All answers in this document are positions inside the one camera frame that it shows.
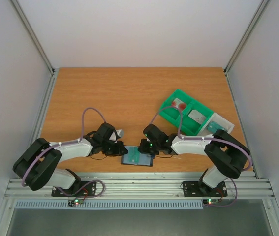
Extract green teal chip card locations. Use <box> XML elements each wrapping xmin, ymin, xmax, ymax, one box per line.
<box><xmin>127</xmin><ymin>146</ymin><xmax>141</xmax><ymax>165</ymax></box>

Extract dark blue card holder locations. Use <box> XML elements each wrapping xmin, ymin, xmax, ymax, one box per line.
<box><xmin>121</xmin><ymin>146</ymin><xmax>155</xmax><ymax>167</ymax></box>

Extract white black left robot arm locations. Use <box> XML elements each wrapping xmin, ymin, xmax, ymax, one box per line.
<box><xmin>12</xmin><ymin>122</ymin><xmax>154</xmax><ymax>196</ymax></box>

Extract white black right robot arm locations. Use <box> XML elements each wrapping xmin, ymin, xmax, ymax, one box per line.
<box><xmin>138</xmin><ymin>124</ymin><xmax>252</xmax><ymax>197</ymax></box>

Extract white card with red circles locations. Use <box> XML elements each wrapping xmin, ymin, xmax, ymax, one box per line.
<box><xmin>171</xmin><ymin>98</ymin><xmax>187</xmax><ymax>111</ymax></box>

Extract grey white card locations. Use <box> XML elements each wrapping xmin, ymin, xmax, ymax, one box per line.
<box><xmin>188</xmin><ymin>110</ymin><xmax>207</xmax><ymax>124</ymax></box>

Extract green plastic bin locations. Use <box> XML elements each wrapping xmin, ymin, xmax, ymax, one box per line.
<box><xmin>159</xmin><ymin>89</ymin><xmax>194</xmax><ymax>127</ymax></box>

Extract white translucent plastic bin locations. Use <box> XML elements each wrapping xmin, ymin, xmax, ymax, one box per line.
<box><xmin>197</xmin><ymin>113</ymin><xmax>235</xmax><ymax>135</ymax></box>

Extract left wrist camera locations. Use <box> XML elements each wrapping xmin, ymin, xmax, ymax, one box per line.
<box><xmin>116</xmin><ymin>129</ymin><xmax>124</xmax><ymax>138</ymax></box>

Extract aluminium frame rail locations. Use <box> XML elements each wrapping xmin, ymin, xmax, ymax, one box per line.
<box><xmin>3</xmin><ymin>172</ymin><xmax>275</xmax><ymax>199</ymax></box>

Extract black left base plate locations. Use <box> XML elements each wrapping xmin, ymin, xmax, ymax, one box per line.
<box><xmin>51</xmin><ymin>181</ymin><xmax>96</xmax><ymax>197</ymax></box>

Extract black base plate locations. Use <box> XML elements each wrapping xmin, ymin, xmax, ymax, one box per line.
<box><xmin>180</xmin><ymin>181</ymin><xmax>228</xmax><ymax>197</ymax></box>
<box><xmin>51</xmin><ymin>181</ymin><xmax>96</xmax><ymax>197</ymax></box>

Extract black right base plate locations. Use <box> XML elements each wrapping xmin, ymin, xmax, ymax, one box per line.
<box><xmin>180</xmin><ymin>181</ymin><xmax>228</xmax><ymax>197</ymax></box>

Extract grey slotted cable duct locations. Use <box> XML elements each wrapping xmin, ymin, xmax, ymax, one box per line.
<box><xmin>15</xmin><ymin>200</ymin><xmax>203</xmax><ymax>210</ymax></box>

